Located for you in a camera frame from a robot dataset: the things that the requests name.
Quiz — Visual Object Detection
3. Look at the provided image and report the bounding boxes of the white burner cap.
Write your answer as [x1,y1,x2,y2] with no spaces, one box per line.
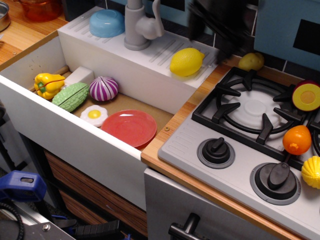
[224,90,282,130]

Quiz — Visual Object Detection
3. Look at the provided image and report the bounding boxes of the blue plastic clamp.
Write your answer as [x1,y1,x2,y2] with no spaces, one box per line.
[0,170,47,203]

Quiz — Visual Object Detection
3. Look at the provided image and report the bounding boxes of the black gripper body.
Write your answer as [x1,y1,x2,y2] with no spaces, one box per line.
[188,0,250,50]

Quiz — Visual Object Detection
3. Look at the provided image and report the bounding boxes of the metal oven door handle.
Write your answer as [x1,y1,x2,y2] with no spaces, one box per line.
[168,213,208,240]

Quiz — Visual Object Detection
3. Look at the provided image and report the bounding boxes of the red plastic plate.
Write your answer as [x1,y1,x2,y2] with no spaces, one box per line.
[101,109,157,149]

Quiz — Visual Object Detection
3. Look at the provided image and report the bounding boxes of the blue plastic bowl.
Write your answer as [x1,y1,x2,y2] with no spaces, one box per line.
[89,9,125,38]

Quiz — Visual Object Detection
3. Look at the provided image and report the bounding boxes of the white toy sink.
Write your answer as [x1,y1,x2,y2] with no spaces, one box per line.
[0,6,228,212]

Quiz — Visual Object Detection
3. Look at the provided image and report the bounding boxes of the black stove knob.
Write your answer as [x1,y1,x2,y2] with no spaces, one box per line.
[250,162,301,206]
[197,137,236,169]

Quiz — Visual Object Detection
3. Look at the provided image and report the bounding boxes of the halved purple toy fruit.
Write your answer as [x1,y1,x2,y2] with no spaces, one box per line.
[292,80,320,112]

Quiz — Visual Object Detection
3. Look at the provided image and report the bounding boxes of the yellow toy lemon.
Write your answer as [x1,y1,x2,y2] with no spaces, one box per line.
[169,47,205,77]

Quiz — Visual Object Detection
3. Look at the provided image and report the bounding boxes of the right black stove knob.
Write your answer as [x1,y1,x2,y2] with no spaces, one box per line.
[250,162,301,206]

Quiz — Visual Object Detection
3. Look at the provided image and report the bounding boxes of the yellow toy bell pepper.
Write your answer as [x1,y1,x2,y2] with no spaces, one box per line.
[34,73,66,100]

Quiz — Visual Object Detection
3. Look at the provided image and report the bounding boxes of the left black stove knob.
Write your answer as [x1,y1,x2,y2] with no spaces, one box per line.
[197,137,236,169]

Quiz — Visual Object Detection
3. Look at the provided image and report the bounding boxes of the toy fried egg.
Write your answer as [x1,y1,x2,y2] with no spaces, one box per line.
[80,105,108,128]

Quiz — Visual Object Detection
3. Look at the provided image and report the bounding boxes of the yellow toy potato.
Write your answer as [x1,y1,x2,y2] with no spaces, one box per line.
[238,52,265,71]

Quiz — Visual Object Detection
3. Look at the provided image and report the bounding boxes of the orange glass pot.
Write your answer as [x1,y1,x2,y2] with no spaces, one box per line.
[18,0,63,22]

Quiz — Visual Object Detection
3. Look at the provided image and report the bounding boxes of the green toy bitter gourd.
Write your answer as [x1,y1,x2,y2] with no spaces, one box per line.
[52,82,89,112]

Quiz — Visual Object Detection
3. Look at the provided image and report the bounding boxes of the white sponge block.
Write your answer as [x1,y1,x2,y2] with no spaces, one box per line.
[64,66,95,87]

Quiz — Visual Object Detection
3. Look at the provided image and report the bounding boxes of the orange toy fruit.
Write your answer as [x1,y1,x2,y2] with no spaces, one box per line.
[282,125,312,155]

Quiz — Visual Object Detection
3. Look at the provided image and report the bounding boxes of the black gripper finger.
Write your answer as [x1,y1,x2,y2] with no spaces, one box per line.
[188,8,206,41]
[215,46,237,65]

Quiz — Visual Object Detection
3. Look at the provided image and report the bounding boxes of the yellow toy corn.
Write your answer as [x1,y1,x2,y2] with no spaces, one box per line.
[301,156,320,190]

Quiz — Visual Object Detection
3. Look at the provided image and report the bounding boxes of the grey toy stove top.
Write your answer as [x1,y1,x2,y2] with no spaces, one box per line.
[158,101,320,240]

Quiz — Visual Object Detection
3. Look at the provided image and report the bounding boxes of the metal pot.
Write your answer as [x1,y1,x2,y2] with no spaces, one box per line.
[0,1,11,32]

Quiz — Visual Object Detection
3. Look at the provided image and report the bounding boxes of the black braided cable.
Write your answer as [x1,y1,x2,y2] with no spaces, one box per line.
[0,202,26,240]

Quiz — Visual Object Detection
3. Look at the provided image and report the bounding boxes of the purple striped toy onion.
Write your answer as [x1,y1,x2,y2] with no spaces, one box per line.
[89,76,119,102]

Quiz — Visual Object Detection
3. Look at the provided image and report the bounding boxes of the grey toy faucet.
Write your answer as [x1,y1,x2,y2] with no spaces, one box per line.
[124,0,165,51]

